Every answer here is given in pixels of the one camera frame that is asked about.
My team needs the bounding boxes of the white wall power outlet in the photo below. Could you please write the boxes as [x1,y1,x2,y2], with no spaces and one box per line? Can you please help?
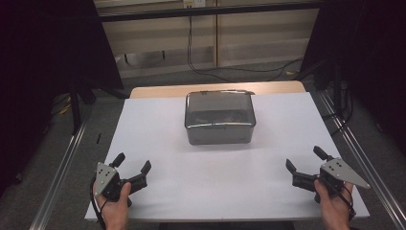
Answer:
[183,0,207,10]

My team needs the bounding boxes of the transparent grey storage box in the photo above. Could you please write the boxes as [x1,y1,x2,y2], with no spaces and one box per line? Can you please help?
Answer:
[184,89,257,147]

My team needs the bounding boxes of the black metal stand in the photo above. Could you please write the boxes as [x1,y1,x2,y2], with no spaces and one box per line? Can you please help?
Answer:
[331,56,345,117]
[69,75,98,136]

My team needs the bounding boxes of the black power cable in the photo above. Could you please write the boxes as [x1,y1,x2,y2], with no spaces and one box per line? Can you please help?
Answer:
[187,14,305,82]

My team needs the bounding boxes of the person's left hand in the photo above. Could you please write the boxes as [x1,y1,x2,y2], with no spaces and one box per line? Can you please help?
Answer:
[95,181,133,224]

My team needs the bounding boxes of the white table mat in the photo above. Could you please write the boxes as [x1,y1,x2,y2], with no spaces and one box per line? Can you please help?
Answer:
[84,92,372,223]

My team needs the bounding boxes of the person's right hand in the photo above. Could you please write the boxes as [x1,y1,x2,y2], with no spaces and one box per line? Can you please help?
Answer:
[313,179,354,224]

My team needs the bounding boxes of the transparent grey box lid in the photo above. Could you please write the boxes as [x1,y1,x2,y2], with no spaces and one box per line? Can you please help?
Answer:
[184,89,257,129]

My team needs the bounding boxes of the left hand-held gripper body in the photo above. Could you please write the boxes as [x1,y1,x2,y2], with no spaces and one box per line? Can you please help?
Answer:
[94,161,149,203]

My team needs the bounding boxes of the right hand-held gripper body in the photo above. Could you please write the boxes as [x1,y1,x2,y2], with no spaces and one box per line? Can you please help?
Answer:
[291,157,372,196]

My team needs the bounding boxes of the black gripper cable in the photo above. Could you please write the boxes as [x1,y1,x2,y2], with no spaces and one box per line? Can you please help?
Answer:
[89,175,107,230]
[320,176,357,222]

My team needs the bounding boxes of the black floor cable bundle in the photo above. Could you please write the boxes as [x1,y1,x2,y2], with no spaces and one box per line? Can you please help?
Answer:
[321,80,354,137]

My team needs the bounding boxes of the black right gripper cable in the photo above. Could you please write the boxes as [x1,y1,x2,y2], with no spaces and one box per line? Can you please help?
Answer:
[320,176,357,222]

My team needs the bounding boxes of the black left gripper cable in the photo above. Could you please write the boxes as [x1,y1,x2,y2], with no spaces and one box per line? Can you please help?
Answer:
[89,175,107,230]

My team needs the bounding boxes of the aluminium floor rail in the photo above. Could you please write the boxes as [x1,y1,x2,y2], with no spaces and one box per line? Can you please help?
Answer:
[29,116,90,230]
[318,90,406,230]

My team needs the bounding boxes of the black curtain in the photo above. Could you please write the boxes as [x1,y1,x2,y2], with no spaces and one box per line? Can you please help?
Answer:
[300,0,406,156]
[0,0,124,196]

